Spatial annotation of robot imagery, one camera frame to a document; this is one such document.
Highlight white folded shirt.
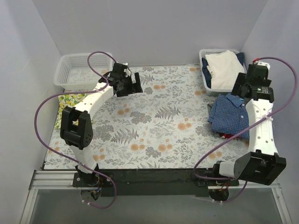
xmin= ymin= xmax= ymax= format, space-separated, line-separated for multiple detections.
xmin=205 ymin=50 xmax=246 ymax=91

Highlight floral patterned table mat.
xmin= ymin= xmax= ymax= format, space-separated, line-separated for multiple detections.
xmin=44 ymin=65 xmax=261 ymax=169

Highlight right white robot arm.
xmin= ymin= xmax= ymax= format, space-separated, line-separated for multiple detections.
xmin=211 ymin=61 xmax=286 ymax=186

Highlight blue checkered long sleeve shirt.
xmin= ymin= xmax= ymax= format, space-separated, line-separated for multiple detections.
xmin=208 ymin=93 xmax=249 ymax=135

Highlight red black plaid shirt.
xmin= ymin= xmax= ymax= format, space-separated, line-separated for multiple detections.
xmin=218 ymin=133 xmax=234 ymax=139

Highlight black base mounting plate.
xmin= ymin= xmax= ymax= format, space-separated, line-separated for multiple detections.
xmin=72 ymin=168 xmax=240 ymax=198

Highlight aluminium frame rail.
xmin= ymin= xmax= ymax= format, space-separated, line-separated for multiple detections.
xmin=29 ymin=169 xmax=81 ymax=190

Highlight lemon print folded cloth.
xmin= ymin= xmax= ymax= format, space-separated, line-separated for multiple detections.
xmin=54 ymin=93 xmax=88 ymax=129

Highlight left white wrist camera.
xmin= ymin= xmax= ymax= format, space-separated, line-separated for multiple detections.
xmin=123 ymin=63 xmax=132 ymax=77

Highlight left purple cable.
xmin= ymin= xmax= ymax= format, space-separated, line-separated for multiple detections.
xmin=34 ymin=51 xmax=117 ymax=209

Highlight left white plastic basket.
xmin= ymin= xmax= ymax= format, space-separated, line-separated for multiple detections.
xmin=54 ymin=53 xmax=114 ymax=91

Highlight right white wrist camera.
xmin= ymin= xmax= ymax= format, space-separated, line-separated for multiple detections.
xmin=252 ymin=58 xmax=271 ymax=70

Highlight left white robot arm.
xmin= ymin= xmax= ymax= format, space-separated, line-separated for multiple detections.
xmin=60 ymin=63 xmax=143 ymax=187

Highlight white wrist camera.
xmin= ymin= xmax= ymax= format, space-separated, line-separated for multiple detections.
xmin=252 ymin=58 xmax=271 ymax=70
xmin=123 ymin=63 xmax=132 ymax=77

